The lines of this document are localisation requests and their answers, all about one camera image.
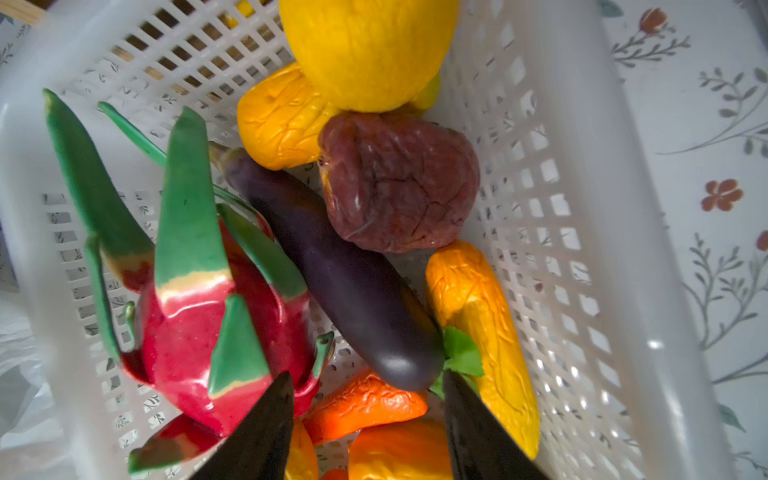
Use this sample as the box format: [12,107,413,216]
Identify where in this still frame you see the white plastic fruit basket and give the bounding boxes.
[1,1,736,479]

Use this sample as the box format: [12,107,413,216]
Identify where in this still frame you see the white plastic grocery bag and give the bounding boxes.
[1,290,79,479]

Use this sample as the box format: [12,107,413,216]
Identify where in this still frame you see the small orange carrot toy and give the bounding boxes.
[303,370,428,445]

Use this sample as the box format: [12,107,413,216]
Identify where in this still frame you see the floral table mat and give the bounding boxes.
[599,1,767,479]

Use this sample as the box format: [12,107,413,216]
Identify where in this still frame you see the yellow peach toy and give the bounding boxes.
[279,1,460,113]

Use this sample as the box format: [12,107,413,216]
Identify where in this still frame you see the yellow bell pepper toy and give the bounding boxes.
[284,418,319,480]

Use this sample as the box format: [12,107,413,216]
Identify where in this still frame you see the yellow long pepper toy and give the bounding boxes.
[426,240,540,459]

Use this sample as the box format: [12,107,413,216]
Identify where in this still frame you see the pink dragon fruit toy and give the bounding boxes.
[44,91,334,475]

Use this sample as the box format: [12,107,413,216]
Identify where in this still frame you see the orange wrinkled fruit toy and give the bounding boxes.
[237,62,341,171]

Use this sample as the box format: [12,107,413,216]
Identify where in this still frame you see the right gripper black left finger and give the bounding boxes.
[193,372,294,480]

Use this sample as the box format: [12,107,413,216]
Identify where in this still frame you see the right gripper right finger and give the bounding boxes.
[443,370,547,480]

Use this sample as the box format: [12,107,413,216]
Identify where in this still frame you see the dark purple eggplant toy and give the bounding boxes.
[209,142,445,392]

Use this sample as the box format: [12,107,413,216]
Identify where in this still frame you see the dark red plum toy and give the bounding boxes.
[318,112,480,253]

